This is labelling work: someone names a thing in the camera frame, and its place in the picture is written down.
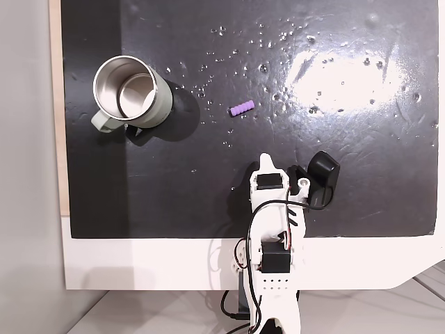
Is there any purple ribbed pen grip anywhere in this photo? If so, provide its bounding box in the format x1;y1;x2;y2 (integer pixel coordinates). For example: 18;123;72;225
228;100;256;118

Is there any black shiny table mat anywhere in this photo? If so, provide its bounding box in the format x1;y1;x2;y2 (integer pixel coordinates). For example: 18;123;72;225
60;0;438;239

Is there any pale green steel-lined mug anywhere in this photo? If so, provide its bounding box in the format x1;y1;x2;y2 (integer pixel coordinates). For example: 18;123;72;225
90;55;174;134

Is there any light wooden board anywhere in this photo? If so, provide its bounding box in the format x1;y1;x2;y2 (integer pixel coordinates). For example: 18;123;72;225
48;0;72;218

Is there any red and black motor wire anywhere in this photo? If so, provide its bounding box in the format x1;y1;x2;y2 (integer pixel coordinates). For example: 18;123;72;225
282;186;295;252

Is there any black power cable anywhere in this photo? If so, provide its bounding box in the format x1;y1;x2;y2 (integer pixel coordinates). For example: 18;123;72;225
220;289;252;320

